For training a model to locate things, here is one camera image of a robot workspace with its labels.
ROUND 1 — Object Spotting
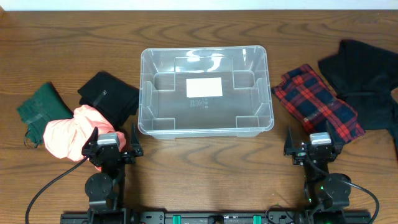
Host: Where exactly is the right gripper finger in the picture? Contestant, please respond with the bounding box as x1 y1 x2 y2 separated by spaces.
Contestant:
284 126 294 150
325 121 343 147

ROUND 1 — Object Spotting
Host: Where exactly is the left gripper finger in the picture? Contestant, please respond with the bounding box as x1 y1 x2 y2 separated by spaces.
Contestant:
130 123 141 150
83 127 98 149

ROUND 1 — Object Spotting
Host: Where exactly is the salmon pink garment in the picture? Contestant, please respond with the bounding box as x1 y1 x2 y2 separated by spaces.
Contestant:
43 105 126 162

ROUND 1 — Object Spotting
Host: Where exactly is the black cloth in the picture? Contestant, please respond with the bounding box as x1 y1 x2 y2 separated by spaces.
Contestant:
78 71 139 128

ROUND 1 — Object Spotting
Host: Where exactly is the red plaid flannel shirt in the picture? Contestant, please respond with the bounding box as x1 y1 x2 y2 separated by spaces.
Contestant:
271 64 365 144

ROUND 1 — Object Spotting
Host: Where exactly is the dark green cloth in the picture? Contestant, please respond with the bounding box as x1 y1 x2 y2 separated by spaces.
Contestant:
17 82 73 148

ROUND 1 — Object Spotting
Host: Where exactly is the large black garment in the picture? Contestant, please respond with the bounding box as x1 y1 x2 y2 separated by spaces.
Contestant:
318 40 397 143

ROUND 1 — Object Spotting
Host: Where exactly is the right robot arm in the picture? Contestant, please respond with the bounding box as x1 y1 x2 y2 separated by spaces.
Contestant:
284 123 351 224

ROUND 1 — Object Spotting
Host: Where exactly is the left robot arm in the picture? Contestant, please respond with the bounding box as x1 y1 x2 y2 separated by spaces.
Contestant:
81 126 144 224

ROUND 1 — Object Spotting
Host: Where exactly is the clear plastic storage bin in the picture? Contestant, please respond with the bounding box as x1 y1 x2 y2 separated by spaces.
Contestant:
138 45 275 139

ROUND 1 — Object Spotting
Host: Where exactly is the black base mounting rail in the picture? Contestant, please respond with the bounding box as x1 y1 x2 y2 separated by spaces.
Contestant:
60 209 371 224

